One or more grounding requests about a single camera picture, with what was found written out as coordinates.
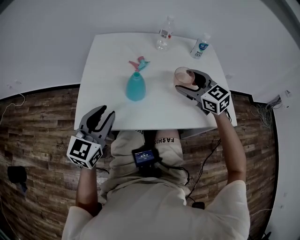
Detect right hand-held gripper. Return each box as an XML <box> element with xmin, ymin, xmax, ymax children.
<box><xmin>175</xmin><ymin>69</ymin><xmax>231</xmax><ymax>116</ymax></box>

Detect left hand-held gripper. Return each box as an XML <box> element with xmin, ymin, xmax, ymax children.
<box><xmin>67</xmin><ymin>105</ymin><xmax>116</xmax><ymax>169</ymax></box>

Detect pink textured plastic cup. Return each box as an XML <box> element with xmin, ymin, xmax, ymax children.
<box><xmin>174</xmin><ymin>67</ymin><xmax>196</xmax><ymax>89</ymax></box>

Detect teal large spray bottle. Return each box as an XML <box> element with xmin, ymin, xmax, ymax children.
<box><xmin>126</xmin><ymin>72</ymin><xmax>146</xmax><ymax>102</ymax></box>

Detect person's right forearm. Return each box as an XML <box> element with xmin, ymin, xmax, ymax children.
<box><xmin>214</xmin><ymin>112</ymin><xmax>247</xmax><ymax>193</ymax></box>

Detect person's left forearm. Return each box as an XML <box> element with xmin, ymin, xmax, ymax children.
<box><xmin>75</xmin><ymin>166</ymin><xmax>99</xmax><ymax>216</ymax></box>

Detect clear plastic bottle red label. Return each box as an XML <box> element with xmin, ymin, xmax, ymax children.
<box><xmin>156</xmin><ymin>15</ymin><xmax>175</xmax><ymax>51</ymax></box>

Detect pink and teal spray nozzle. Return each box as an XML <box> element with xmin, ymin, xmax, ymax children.
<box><xmin>128</xmin><ymin>55</ymin><xmax>150</xmax><ymax>72</ymax></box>

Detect white table leg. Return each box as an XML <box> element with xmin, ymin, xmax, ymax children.
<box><xmin>180</xmin><ymin>128</ymin><xmax>218</xmax><ymax>139</ymax></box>

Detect black screen device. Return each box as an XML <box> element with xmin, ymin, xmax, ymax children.
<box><xmin>131</xmin><ymin>148</ymin><xmax>162</xmax><ymax>178</ymax></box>

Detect person's beige printed shorts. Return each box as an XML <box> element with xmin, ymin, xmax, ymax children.
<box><xmin>100</xmin><ymin>131</ymin><xmax>190</xmax><ymax>200</ymax></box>

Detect black waste bin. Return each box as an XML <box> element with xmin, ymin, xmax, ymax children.
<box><xmin>7</xmin><ymin>165</ymin><xmax>27</xmax><ymax>183</ymax></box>

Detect small blue plastic bag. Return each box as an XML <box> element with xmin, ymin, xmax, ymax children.
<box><xmin>16</xmin><ymin>181</ymin><xmax>28</xmax><ymax>195</ymax></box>

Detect person's beige t-shirt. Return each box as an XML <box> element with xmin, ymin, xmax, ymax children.
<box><xmin>62</xmin><ymin>175</ymin><xmax>251</xmax><ymax>240</ymax></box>

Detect tangled grey cable bundle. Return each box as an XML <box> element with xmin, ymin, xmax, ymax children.
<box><xmin>249</xmin><ymin>95</ymin><xmax>282</xmax><ymax>128</ymax></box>

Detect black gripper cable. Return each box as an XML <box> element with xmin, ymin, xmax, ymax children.
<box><xmin>186</xmin><ymin>110</ymin><xmax>232</xmax><ymax>202</ymax></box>

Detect black device cable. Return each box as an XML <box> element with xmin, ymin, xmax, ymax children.
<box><xmin>159</xmin><ymin>159</ymin><xmax>190</xmax><ymax>186</ymax></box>

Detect white wall box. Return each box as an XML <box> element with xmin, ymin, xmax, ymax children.
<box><xmin>278</xmin><ymin>90</ymin><xmax>293</xmax><ymax>108</ymax></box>

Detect white floor cable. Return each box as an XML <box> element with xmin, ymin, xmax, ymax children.
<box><xmin>249</xmin><ymin>208</ymin><xmax>272</xmax><ymax>216</ymax></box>
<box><xmin>0</xmin><ymin>93</ymin><xmax>26</xmax><ymax>125</ymax></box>

